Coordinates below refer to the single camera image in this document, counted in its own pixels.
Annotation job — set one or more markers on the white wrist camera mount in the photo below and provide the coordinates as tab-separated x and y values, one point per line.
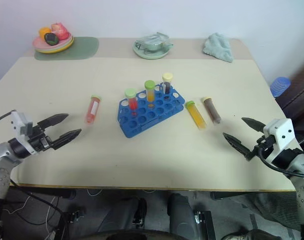
20	122
279	135

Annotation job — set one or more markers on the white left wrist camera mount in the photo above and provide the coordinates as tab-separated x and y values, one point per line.
20	122

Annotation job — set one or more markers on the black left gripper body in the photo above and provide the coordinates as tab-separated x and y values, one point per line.
37	140

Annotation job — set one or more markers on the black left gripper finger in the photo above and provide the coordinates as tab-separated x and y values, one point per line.
54	120
66	137

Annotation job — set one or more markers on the yellow tube green cap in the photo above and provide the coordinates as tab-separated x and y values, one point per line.
196	115

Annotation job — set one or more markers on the green placemat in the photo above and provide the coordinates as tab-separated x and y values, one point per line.
81	48

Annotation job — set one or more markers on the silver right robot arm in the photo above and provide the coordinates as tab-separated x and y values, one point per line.
303	175

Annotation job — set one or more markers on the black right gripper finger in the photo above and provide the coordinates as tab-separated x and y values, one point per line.
238	145
254	124

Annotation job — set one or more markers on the pale green saucer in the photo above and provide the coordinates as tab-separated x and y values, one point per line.
151	54

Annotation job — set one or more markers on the red tube white label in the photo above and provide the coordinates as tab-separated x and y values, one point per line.
93	110

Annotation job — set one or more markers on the dark tube yellow cap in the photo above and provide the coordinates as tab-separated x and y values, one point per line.
167	83

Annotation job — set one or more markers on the toy orange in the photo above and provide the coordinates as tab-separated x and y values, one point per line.
44	32

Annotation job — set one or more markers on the grey patterned shoe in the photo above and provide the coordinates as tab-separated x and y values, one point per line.
242	235

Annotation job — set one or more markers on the blue ribbed cap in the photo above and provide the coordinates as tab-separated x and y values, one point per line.
279	86

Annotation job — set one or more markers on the dark brown cabinet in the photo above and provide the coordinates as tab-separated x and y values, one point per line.
298	100

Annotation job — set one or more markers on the light green towel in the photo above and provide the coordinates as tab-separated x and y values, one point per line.
218	46

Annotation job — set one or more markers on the dark toy avocado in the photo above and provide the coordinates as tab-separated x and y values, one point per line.
51	39

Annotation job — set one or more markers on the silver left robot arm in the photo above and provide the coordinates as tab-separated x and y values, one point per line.
1	155

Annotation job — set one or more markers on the pink plate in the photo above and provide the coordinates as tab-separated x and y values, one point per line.
39	43

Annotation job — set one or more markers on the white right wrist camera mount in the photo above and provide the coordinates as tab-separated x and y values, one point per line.
279	135

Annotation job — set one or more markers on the brown tube yellow cap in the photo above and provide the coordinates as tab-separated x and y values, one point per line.
212	110

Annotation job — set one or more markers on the orange tube green cap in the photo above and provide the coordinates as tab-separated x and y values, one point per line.
150	91

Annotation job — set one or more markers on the pink toy peach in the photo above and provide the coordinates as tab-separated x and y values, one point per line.
59	31

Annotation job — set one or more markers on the clear plastic bag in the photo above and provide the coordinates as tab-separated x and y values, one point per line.
154	38

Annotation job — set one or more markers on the light green plate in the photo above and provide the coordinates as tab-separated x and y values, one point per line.
66	44

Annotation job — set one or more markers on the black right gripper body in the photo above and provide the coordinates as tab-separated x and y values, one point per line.
264	146

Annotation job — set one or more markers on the blue test tube rack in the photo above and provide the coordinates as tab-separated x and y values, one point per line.
151	117

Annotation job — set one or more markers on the yellow plate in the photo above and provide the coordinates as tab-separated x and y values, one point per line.
59	50

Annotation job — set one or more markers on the red tube green cap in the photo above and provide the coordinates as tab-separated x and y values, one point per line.
132	101

